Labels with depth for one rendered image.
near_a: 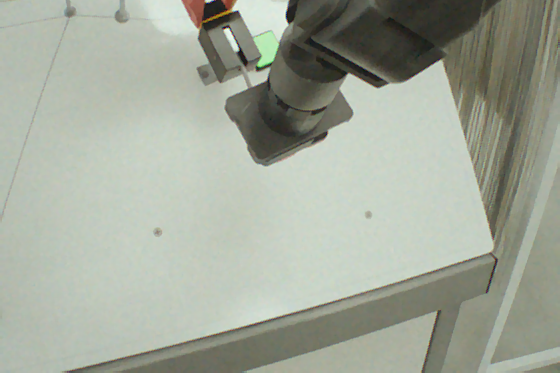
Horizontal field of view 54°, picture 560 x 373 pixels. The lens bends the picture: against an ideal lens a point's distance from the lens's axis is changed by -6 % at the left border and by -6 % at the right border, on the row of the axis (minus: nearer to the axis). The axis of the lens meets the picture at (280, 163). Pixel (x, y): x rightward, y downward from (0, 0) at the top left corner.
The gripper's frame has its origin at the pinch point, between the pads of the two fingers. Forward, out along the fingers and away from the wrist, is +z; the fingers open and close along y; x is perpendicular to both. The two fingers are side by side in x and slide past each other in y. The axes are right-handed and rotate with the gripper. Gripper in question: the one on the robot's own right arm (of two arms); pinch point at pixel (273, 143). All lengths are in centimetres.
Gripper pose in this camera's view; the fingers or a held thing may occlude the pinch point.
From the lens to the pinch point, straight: 60.4
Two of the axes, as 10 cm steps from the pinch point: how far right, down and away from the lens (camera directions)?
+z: -1.8, 3.3, 9.3
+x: 4.9, 8.5, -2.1
